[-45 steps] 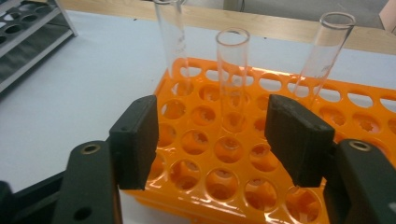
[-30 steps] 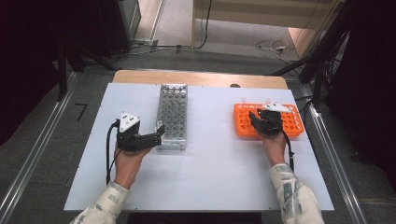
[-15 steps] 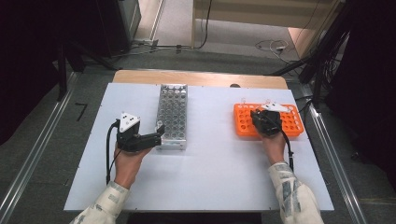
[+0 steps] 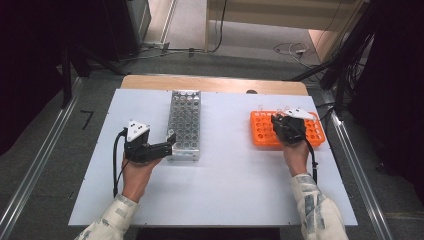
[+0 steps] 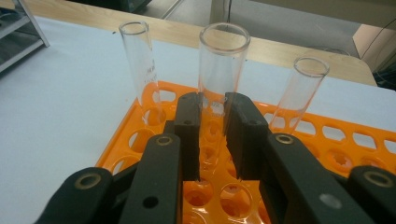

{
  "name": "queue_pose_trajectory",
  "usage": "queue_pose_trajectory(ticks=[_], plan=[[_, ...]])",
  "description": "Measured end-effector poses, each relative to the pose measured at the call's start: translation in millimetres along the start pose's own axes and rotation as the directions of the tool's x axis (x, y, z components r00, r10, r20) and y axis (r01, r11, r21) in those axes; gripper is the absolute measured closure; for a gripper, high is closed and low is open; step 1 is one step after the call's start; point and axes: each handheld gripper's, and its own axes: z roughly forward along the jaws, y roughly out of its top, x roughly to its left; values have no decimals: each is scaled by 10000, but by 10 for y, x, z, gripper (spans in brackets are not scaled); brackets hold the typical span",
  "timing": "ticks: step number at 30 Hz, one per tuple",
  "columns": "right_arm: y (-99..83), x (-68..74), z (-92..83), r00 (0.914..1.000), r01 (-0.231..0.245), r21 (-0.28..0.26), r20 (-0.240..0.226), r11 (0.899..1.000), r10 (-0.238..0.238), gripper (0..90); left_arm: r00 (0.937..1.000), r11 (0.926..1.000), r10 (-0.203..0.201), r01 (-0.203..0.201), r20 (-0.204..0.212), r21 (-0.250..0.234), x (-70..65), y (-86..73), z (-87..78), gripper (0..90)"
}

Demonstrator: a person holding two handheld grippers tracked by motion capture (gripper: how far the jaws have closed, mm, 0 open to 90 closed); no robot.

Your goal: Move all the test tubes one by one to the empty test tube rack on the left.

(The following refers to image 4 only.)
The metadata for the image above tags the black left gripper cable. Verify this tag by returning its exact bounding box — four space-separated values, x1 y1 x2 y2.
112 127 130 198

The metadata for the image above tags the person's right hand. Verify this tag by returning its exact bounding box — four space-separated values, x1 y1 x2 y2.
282 139 312 178

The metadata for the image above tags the black metal stand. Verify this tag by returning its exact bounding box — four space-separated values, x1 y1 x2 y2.
59 46 74 109

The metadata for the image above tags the black hanging cable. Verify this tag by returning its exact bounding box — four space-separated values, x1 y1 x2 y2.
205 0 230 54

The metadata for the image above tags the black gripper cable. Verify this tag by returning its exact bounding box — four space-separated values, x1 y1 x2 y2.
112 127 130 198
303 139 320 185

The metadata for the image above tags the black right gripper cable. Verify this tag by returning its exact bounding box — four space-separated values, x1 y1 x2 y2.
303 139 320 185

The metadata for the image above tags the black stand with cables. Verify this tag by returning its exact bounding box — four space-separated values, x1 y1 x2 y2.
288 0 381 116

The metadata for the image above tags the wooden table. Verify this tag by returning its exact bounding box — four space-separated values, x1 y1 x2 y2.
119 74 310 98

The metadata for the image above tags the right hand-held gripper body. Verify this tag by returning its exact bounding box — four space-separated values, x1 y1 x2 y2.
278 107 316 145

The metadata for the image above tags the white board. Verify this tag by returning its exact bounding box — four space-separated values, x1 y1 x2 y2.
68 88 359 228

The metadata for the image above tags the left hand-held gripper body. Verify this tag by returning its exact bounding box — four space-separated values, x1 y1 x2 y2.
123 119 155 164

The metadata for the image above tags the silver metal test tube rack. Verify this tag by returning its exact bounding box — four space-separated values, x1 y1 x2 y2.
164 89 202 163

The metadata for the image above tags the aluminium floor rail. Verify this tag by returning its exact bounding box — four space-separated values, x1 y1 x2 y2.
0 76 85 240
318 89 395 240

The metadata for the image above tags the grey power strip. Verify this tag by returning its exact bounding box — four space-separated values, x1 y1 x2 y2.
141 41 172 52

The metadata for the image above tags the orange plastic test tube rack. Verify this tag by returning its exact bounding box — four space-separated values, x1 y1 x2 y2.
249 110 327 148

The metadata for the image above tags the black cabinet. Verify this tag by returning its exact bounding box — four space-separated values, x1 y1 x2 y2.
99 0 153 64

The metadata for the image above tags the person's left hand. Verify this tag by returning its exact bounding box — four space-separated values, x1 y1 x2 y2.
121 155 163 204

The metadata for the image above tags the white floor cable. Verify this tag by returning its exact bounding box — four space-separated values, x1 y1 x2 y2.
272 41 313 69

